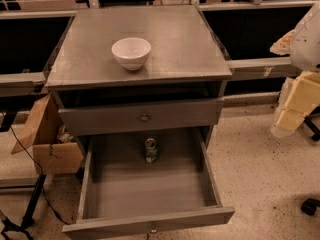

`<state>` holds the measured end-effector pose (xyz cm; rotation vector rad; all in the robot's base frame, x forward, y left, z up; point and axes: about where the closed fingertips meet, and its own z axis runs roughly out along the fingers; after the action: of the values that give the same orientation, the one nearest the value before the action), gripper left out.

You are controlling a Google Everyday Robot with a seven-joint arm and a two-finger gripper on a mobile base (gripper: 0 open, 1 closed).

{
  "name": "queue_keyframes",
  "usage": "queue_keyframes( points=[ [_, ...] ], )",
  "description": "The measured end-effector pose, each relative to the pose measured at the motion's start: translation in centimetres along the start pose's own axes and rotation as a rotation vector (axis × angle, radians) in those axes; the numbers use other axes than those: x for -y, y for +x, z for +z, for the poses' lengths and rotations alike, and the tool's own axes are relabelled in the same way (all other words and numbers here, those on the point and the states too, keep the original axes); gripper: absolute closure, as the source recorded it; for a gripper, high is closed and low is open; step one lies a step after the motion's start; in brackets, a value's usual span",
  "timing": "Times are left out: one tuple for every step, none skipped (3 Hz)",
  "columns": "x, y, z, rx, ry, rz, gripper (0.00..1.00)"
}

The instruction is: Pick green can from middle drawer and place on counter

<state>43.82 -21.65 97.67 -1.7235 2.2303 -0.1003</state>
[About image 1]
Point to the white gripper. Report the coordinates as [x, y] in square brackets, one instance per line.
[307, 47]

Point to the green soda can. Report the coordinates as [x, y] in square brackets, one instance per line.
[151, 150]

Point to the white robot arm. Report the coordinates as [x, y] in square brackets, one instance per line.
[302, 43]

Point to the grey wooden drawer cabinet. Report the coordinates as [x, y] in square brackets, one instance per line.
[142, 93]

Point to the grey top drawer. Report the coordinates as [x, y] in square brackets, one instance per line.
[141, 116]

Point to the open grey middle drawer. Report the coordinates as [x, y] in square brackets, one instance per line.
[122, 194]

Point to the grey metal railing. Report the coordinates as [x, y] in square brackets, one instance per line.
[263, 67]

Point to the white ceramic bowl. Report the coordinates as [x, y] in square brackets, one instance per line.
[131, 53]

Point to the brown cardboard box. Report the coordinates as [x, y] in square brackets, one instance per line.
[40, 133]

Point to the black stand with cable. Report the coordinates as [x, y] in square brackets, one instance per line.
[18, 180]

